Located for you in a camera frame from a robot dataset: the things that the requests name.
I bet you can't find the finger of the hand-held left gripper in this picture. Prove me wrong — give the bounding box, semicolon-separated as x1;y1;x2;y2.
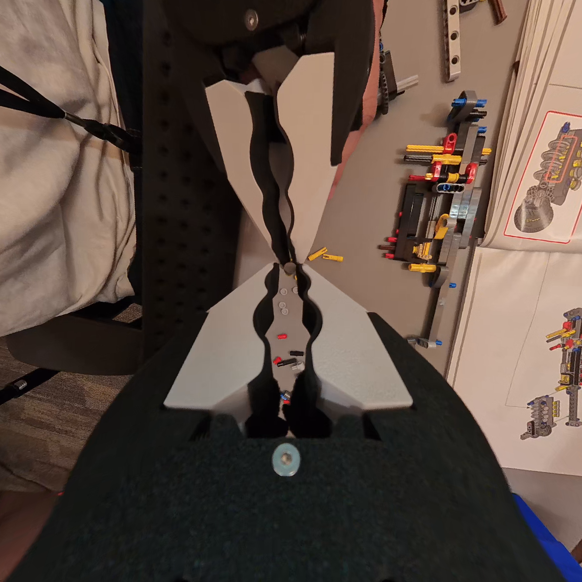
205;79;294;264
274;51;341;264

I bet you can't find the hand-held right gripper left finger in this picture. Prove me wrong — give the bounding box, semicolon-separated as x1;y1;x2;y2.
164;263;279;428

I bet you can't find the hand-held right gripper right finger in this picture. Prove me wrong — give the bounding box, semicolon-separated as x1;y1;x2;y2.
298;264;413;423

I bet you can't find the heap of small lego pieces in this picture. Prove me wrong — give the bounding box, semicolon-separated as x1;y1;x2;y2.
272;333;306;406

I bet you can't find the grey lego gear assembly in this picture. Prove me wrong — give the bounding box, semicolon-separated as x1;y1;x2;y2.
377;43;419;114

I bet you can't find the lego instruction booklet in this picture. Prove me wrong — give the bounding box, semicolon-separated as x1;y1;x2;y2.
446;0;582;476

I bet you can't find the long lego chassis assembly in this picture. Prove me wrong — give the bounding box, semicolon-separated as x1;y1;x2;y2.
378;90;493;348

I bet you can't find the light grey long lego bar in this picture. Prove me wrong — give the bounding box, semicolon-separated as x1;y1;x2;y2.
443;0;462;82

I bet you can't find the pile of lego beams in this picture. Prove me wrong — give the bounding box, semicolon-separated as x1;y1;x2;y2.
459;0;507;23

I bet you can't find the person's left hand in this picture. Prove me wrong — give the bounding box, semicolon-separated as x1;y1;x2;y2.
332;0;388;202

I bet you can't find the black perforated foam pad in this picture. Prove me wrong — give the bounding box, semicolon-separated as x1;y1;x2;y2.
132;0;242;364

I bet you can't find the person's white shirt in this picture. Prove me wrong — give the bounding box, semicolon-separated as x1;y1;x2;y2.
0;0;137;337

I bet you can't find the blue plastic bin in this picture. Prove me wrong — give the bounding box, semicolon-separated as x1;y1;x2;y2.
514;493;582;582

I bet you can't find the black harness strap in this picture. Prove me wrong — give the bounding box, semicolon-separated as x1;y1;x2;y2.
0;66;144;155

